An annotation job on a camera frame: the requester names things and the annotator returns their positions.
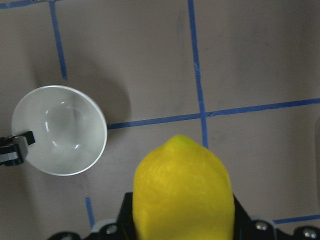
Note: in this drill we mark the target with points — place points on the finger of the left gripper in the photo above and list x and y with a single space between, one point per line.
14 149

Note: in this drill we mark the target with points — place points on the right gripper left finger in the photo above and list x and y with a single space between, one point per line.
123 228

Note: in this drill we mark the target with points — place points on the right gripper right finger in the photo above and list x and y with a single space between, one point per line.
249 228

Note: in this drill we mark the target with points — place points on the white ceramic bowl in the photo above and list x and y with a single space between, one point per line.
69 129

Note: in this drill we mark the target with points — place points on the yellow lemon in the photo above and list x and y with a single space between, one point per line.
182 191

